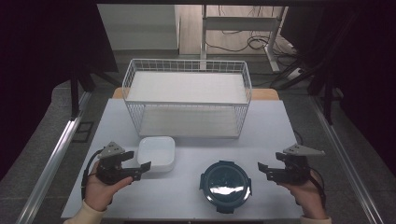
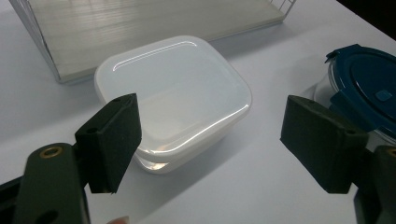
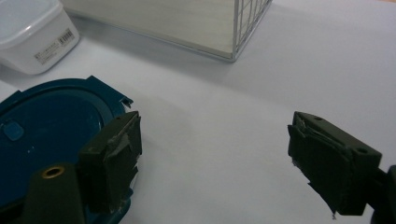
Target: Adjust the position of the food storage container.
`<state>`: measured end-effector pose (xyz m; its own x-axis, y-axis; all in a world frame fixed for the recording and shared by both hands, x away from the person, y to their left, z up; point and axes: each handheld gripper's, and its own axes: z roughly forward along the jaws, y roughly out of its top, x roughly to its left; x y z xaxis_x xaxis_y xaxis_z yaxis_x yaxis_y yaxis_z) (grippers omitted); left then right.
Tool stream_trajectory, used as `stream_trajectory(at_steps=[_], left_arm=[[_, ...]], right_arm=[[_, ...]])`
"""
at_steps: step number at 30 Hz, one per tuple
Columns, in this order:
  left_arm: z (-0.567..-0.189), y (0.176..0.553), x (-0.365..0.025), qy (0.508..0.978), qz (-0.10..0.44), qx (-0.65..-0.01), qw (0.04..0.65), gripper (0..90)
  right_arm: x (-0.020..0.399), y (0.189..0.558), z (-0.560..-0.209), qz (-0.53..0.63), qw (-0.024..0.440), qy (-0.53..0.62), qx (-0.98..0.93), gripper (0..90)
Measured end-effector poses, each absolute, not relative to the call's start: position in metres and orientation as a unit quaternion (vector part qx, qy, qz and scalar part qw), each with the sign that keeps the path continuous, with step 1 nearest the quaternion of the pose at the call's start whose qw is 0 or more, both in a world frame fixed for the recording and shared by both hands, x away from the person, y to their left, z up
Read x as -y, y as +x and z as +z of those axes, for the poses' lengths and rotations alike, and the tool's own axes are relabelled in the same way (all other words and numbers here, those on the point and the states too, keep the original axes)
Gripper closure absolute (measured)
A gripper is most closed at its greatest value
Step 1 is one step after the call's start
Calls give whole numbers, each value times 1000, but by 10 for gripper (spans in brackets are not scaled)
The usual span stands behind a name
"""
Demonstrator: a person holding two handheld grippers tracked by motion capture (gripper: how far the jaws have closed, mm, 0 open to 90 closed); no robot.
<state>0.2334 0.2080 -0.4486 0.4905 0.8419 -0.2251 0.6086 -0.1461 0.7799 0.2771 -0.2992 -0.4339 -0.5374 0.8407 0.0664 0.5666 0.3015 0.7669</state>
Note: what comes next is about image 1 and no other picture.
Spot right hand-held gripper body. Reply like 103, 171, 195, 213
279, 143, 326, 185

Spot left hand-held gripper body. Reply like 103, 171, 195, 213
94, 141, 135, 187

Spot white square lidded container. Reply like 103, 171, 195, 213
136, 135, 177, 174

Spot person's left hand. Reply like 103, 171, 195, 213
83, 169, 134, 213

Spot person's right hand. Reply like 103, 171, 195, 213
278, 174, 328, 219

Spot dark round glass lid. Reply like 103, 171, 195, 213
199, 160, 252, 215

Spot wooden table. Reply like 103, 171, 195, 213
111, 87, 280, 101

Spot black metal stand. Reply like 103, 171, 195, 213
270, 60, 344, 126
69, 60, 123, 121

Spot white power strip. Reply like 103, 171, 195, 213
286, 67, 305, 81

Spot dark curtain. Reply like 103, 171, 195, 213
279, 4, 396, 178
0, 0, 120, 183

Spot white cabinet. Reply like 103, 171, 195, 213
96, 4, 181, 51

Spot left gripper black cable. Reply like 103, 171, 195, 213
80, 148, 105, 201

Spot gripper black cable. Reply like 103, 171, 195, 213
80, 148, 105, 201
307, 167, 327, 209

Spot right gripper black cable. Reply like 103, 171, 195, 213
307, 167, 327, 209

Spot black floor bracket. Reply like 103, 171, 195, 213
72, 120, 95, 144

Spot aluminium rail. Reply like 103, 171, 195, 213
15, 91, 92, 224
309, 94, 386, 224

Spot white wire basket rack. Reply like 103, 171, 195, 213
121, 58, 253, 140

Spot black floor cables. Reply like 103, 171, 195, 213
205, 5, 302, 64

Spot white metal desk frame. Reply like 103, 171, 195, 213
200, 4, 289, 73

